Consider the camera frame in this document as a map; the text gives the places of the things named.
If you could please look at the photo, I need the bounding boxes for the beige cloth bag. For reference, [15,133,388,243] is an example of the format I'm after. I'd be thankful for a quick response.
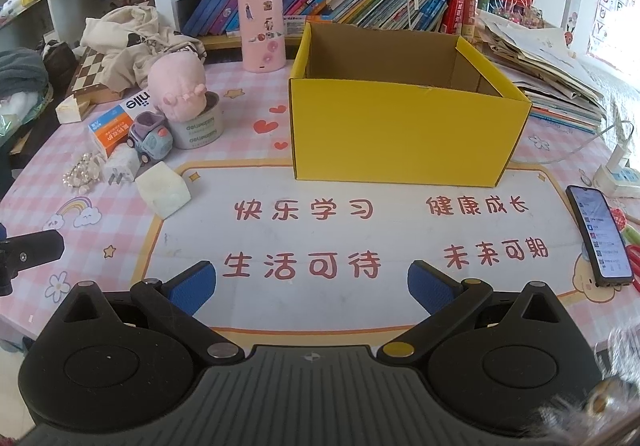
[80,3,208,94]

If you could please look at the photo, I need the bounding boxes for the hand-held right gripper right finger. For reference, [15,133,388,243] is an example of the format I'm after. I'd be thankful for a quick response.
[376,261,571,368]

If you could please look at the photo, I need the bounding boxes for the white cube block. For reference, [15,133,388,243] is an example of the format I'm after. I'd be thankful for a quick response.
[135,162,193,219]

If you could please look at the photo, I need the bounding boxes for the folding chessboard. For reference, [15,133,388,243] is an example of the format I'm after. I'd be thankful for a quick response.
[67,46,151,104]

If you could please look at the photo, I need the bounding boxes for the stack of papers and workbooks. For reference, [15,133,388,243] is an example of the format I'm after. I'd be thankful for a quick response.
[475,10,608,134]

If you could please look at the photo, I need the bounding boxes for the yellow cardboard box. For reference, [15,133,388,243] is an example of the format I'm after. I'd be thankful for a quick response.
[289,20,533,189]

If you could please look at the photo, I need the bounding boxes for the grey blanket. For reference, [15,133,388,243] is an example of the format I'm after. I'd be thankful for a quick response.
[0,48,51,99]

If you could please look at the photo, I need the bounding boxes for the white power strip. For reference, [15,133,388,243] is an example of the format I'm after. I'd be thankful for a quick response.
[592,136,640,199]

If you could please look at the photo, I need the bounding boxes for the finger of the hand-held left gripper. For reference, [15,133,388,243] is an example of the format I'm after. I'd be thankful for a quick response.
[0,228,66,297]

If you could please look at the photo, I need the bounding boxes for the white orange medicine box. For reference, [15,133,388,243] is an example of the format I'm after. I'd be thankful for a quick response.
[88,106,132,157]

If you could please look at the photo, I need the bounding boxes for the pink printed desk mat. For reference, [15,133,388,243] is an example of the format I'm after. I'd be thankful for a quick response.
[0,58,640,352]

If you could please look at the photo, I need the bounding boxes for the pearl ribbon hair accessory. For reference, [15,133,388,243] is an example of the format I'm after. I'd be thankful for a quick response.
[61,152,107,194]

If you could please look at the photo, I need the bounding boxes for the pink sticker canister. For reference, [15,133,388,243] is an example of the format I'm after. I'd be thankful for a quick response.
[236,0,287,74]

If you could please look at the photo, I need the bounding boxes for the pink plush toy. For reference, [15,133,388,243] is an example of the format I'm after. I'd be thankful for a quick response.
[149,53,208,121]

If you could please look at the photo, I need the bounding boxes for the black bag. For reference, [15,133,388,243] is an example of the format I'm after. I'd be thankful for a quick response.
[42,40,81,91]

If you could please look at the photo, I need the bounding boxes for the colourful bead trinkets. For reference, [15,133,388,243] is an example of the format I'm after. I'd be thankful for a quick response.
[492,0,540,26]

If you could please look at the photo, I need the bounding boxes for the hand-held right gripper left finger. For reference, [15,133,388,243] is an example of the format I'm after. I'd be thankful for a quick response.
[59,261,246,368]

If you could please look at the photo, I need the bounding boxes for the red standing book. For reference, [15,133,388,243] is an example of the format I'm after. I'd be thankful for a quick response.
[442,0,469,39]

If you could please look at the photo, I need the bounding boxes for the white power strip cable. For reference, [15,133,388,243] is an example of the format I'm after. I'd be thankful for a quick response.
[515,120,633,167]

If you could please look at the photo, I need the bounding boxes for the white charger plug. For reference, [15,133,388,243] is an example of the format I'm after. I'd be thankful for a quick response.
[102,146,143,187]

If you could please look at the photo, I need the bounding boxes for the small cream block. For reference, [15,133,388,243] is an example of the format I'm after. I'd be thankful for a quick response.
[55,93,96,125]

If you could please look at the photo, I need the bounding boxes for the black smartphone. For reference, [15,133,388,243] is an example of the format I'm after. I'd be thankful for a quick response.
[565,185,636,287]

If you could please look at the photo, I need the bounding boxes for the purple toy car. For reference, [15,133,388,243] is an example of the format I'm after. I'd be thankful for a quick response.
[127,112,175,163]

